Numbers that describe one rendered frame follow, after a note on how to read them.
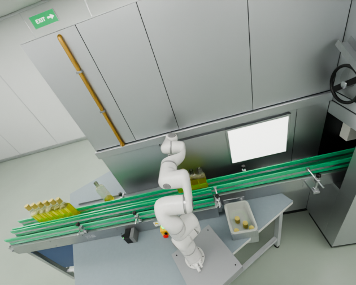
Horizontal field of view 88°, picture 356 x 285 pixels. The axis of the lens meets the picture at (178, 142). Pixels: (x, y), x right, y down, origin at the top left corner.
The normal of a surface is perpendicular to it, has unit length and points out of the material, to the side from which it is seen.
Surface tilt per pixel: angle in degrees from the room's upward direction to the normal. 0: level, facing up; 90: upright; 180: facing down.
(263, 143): 90
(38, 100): 90
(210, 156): 90
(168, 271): 0
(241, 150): 90
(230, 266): 3
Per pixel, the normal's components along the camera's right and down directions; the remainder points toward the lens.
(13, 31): 0.04, 0.59
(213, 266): -0.32, -0.75
